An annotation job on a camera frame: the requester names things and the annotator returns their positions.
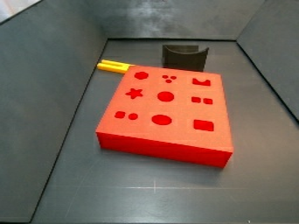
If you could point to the red fixture block with holes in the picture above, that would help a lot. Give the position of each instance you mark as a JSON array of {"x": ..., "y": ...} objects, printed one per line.
[{"x": 168, "y": 114}]

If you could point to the yellow square-circle peg object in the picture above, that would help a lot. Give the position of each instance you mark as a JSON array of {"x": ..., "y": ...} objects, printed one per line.
[{"x": 112, "y": 66}]

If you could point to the black curved regrasp stand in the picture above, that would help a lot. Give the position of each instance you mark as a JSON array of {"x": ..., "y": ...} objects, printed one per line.
[{"x": 184, "y": 57}]

